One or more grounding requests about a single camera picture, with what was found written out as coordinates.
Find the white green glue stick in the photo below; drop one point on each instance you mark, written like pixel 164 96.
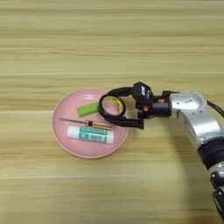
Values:
pixel 90 134

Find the green eraser block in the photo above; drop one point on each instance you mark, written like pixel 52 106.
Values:
pixel 87 109

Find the black tape roll yellow core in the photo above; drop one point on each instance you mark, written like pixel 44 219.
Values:
pixel 100 108

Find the pink round plate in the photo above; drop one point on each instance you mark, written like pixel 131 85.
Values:
pixel 87 148

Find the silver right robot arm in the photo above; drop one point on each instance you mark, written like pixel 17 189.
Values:
pixel 198 122

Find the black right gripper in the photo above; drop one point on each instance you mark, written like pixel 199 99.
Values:
pixel 157 108

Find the small black box white label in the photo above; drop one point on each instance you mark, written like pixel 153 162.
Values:
pixel 141 91

